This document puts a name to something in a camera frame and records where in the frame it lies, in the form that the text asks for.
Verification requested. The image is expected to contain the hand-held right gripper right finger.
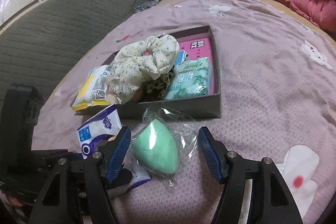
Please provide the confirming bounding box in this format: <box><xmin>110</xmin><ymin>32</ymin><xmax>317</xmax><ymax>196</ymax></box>
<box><xmin>198</xmin><ymin>126</ymin><xmax>303</xmax><ymax>224</ymax></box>

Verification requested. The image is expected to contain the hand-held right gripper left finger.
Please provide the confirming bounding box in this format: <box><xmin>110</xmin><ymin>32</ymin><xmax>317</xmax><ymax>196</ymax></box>
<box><xmin>33</xmin><ymin>126</ymin><xmax>132</xmax><ymax>224</ymax></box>

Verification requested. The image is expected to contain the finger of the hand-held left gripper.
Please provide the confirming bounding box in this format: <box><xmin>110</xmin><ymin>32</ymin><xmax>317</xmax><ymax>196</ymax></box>
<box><xmin>106</xmin><ymin>168</ymin><xmax>133</xmax><ymax>191</ymax></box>

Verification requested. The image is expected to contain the blue and white cartoon packet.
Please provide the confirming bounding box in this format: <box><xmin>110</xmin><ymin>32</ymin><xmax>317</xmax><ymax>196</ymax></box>
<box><xmin>77</xmin><ymin>104</ymin><xmax>152</xmax><ymax>190</ymax></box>

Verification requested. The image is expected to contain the green makeup sponge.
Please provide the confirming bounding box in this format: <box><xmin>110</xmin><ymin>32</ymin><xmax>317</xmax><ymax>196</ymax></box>
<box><xmin>130</xmin><ymin>106</ymin><xmax>198</xmax><ymax>186</ymax></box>

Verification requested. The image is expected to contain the grey-purple cardboard box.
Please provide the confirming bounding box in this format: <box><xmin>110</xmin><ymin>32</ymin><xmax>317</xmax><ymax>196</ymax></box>
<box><xmin>105</xmin><ymin>25</ymin><xmax>221</xmax><ymax>119</ymax></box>

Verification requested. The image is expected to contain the yellow and white wipes pack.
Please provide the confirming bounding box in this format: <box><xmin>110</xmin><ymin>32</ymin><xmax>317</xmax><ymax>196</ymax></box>
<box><xmin>71</xmin><ymin>64</ymin><xmax>113</xmax><ymax>112</ymax></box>

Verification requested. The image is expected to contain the leopard print scrunchie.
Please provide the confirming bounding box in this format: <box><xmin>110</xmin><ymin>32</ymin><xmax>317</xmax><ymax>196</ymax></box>
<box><xmin>144</xmin><ymin>67</ymin><xmax>176</xmax><ymax>102</ymax></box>

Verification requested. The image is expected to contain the small green tissue pack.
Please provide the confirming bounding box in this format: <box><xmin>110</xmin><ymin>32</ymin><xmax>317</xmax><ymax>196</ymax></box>
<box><xmin>163</xmin><ymin>57</ymin><xmax>213</xmax><ymax>101</ymax></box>

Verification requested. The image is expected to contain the doll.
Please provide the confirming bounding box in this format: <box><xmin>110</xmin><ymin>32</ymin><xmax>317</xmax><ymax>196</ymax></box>
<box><xmin>108</xmin><ymin>34</ymin><xmax>180</xmax><ymax>105</ymax></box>

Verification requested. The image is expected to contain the grey quilted headboard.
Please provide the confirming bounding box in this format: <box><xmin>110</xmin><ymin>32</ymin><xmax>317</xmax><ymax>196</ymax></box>
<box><xmin>0</xmin><ymin>0</ymin><xmax>150</xmax><ymax>109</ymax></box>

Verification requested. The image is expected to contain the pink and blue book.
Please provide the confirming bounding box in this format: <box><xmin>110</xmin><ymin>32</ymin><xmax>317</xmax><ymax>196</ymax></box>
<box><xmin>177</xmin><ymin>38</ymin><xmax>213</xmax><ymax>94</ymax></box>

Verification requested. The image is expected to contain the dark patterned cloth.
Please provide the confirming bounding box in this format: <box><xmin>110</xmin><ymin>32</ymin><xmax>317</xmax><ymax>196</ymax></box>
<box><xmin>133</xmin><ymin>0</ymin><xmax>160</xmax><ymax>14</ymax></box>

